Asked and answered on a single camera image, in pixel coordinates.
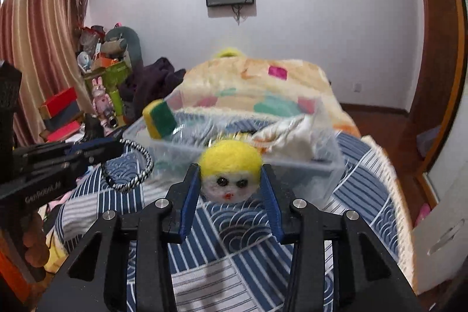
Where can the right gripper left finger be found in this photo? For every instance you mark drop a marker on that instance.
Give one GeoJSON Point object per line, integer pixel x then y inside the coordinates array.
{"type": "Point", "coordinates": [183, 197]}

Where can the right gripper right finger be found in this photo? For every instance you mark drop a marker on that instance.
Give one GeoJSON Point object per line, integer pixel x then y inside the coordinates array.
{"type": "Point", "coordinates": [277, 199]}

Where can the yellow haired felt doll head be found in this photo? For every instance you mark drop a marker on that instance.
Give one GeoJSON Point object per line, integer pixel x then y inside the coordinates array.
{"type": "Point", "coordinates": [230, 171]}

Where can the cartoon print drawstring pouch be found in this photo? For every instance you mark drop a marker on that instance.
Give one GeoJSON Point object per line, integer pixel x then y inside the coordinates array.
{"type": "Point", "coordinates": [301, 138]}

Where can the yellow green sponge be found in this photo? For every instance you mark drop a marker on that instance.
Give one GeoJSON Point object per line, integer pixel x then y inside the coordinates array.
{"type": "Point", "coordinates": [159, 119]}

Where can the person's hand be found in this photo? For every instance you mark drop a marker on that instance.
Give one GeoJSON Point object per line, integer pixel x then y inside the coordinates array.
{"type": "Point", "coordinates": [34, 240]}

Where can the clear plastic storage box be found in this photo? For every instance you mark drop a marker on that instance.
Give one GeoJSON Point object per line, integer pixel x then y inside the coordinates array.
{"type": "Point", "coordinates": [231, 133]}

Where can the red flat box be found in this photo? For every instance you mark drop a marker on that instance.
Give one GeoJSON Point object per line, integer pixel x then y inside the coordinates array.
{"type": "Point", "coordinates": [55, 104]}

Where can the blue white patterned tablecloth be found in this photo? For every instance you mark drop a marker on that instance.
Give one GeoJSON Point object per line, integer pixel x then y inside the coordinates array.
{"type": "Point", "coordinates": [231, 261]}

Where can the pink rabbit doll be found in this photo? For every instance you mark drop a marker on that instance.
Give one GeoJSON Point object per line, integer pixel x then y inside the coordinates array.
{"type": "Point", "coordinates": [102, 103]}

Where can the beige patchwork fleece blanket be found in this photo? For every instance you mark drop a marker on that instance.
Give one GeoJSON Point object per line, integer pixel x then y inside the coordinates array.
{"type": "Point", "coordinates": [278, 87]}

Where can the green cylinder bottle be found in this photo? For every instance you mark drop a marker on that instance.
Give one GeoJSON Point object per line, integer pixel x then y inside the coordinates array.
{"type": "Point", "coordinates": [117, 102]}

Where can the dark purple clothes pile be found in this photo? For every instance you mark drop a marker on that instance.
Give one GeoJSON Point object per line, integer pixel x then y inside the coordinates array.
{"type": "Point", "coordinates": [147, 84]}

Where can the green storage box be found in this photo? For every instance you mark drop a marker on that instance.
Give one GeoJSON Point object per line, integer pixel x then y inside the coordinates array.
{"type": "Point", "coordinates": [111, 76]}

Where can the yellow chair back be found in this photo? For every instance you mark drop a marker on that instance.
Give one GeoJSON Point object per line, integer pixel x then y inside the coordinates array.
{"type": "Point", "coordinates": [229, 52]}

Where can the grey plush toy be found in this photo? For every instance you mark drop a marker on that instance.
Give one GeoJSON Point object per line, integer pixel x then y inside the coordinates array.
{"type": "Point", "coordinates": [124, 44]}

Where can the white sticker suitcase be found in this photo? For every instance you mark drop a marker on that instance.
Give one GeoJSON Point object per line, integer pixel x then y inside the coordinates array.
{"type": "Point", "coordinates": [440, 240]}

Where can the striped red beige curtain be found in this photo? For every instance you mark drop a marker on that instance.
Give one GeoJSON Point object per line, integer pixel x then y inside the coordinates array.
{"type": "Point", "coordinates": [38, 37]}

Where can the brown wooden door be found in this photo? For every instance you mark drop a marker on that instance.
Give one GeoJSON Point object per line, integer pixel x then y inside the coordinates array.
{"type": "Point", "coordinates": [442, 72]}

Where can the white wall socket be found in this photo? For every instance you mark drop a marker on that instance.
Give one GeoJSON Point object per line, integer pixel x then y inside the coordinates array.
{"type": "Point", "coordinates": [357, 87]}

